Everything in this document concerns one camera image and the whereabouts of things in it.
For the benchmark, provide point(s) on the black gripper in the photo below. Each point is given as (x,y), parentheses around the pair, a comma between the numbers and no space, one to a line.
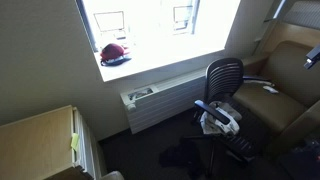
(313,57)

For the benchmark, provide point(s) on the black office chair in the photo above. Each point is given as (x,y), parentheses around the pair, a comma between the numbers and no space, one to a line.
(223,75)

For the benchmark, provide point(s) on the white patterned clothing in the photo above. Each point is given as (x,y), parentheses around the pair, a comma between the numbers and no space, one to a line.
(213,126)

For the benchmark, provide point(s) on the brown leather armchair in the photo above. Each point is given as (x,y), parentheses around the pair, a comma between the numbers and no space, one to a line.
(266,103)

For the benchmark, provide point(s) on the white radiator heater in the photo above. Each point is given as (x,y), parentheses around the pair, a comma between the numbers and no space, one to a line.
(160,103)

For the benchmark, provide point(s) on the black cloth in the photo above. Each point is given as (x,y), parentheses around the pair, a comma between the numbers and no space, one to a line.
(180,155)

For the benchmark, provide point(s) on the red cap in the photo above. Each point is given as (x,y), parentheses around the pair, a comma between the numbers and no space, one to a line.
(112,50)

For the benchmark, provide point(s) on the grey rounded object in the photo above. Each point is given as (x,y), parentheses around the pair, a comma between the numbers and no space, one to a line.
(111,176)

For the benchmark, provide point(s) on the yellow sticky note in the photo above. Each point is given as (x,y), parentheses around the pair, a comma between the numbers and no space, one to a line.
(75,141)

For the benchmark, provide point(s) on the brown wooden furniture piece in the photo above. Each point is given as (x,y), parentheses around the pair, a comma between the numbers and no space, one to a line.
(66,175)

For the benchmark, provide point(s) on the light wooden filing cabinet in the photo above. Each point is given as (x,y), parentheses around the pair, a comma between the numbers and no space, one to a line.
(33,143)

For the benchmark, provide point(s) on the tan wooden wall panel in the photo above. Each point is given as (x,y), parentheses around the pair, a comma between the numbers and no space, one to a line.
(293,31)

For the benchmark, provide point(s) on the window with dark frame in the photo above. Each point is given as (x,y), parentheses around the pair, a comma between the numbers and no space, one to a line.
(88,30)

